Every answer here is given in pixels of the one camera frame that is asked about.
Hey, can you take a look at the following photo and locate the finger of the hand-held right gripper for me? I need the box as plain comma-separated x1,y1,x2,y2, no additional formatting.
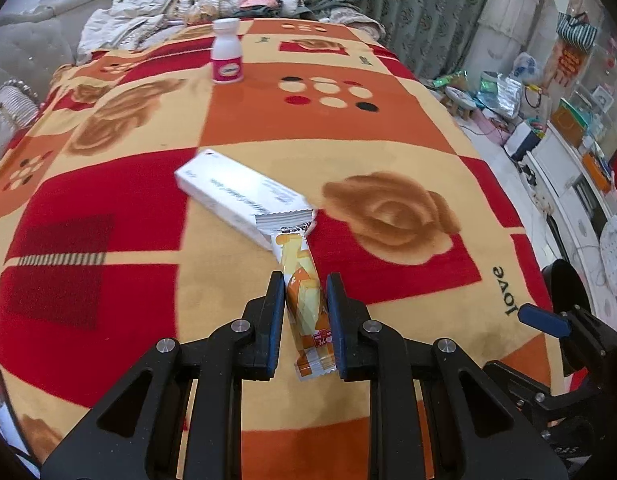
518,304,571,338

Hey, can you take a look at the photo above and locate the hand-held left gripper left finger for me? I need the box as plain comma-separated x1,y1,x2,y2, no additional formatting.
41,271,286,480

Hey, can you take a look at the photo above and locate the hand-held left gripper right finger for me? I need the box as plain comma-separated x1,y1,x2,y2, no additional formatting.
325,272,571,480

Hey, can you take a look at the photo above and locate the yellow snack wrapper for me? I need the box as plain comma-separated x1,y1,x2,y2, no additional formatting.
256,210,336,382

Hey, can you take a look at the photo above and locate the white medicine box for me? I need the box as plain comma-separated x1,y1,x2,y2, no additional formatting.
174,149,314,252

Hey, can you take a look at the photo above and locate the white low cabinet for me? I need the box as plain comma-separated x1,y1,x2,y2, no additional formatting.
523,125,617,306

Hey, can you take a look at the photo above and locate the red orange printed blanket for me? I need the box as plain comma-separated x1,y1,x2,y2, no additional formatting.
0,17,569,480

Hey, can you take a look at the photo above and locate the silver foil bag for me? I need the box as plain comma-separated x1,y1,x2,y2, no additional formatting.
478,71,524,121

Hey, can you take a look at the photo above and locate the small round stool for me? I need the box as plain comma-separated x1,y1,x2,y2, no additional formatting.
445,86,476,118

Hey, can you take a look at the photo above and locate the white blue plastic bag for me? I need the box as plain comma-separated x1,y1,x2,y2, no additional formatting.
512,52,541,83

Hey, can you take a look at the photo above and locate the green striped tote bag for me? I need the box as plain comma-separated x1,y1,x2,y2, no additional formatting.
555,12,599,51

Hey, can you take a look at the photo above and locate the white bottle pink label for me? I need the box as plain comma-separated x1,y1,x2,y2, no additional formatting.
211,17,245,85

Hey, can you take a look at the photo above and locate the white wardrobe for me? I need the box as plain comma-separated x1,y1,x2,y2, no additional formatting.
481,0,559,86

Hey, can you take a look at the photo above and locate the beaded bolster pillow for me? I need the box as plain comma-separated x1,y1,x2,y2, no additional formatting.
0,80,42,168

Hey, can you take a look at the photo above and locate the grey tufted headboard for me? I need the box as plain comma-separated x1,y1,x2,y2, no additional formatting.
0,7,114,91

